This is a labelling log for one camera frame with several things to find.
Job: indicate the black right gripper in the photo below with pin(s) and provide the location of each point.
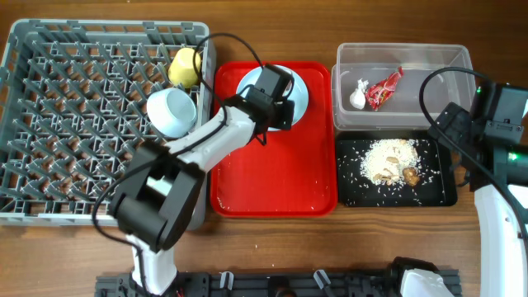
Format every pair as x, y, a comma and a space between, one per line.
451, 120

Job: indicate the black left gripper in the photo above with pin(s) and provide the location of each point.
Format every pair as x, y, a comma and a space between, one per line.
285, 116

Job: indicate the light blue plate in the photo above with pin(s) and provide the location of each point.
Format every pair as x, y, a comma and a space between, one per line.
299, 96

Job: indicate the white napkin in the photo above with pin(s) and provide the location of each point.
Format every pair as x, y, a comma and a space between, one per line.
357, 98

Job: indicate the yellow plastic cup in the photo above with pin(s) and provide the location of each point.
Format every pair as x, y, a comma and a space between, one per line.
182, 69

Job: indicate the small mint green bowl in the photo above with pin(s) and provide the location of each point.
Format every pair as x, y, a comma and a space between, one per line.
172, 112

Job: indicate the red candy wrapper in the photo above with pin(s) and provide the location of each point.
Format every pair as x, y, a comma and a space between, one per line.
379, 93

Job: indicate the rice and meat leftovers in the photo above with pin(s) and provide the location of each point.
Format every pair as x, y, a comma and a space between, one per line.
391, 162

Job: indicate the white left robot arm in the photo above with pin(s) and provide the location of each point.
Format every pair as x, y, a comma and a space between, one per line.
154, 201

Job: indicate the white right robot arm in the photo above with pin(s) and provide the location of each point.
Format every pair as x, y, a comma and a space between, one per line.
497, 175

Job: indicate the grey dishwasher rack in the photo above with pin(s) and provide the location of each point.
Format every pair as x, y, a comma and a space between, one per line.
74, 109

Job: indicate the red serving tray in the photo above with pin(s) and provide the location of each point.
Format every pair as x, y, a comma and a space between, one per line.
295, 173

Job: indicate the black tray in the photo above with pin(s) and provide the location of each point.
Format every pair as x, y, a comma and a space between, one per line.
436, 185

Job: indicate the clear plastic bin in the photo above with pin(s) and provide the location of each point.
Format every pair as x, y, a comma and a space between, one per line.
374, 62

